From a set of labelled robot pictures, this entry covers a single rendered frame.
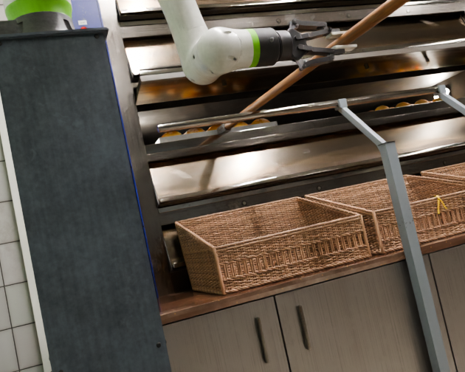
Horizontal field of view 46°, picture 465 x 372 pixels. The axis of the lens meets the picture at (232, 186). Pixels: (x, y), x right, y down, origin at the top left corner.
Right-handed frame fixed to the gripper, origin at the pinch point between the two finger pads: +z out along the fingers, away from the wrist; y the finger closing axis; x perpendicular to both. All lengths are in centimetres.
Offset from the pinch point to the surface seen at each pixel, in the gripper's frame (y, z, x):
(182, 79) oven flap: -20, -17, -82
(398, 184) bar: 39, 34, -34
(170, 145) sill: 4, -23, -95
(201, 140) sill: 3, -10, -95
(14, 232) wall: 27, -87, -97
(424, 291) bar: 75, 34, -34
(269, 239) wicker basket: 48, -12, -45
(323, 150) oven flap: 16, 46, -94
